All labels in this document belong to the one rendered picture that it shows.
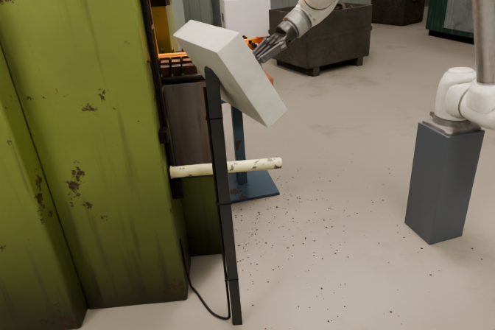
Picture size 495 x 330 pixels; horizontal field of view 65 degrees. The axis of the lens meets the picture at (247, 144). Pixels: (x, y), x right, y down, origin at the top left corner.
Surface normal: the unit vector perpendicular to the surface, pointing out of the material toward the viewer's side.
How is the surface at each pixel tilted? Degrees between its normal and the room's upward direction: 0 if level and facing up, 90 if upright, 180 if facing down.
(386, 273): 0
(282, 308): 0
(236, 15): 90
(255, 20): 90
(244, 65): 90
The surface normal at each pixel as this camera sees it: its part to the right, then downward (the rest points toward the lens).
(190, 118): 0.07, 0.43
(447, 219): 0.29, 0.40
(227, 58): 0.48, 0.36
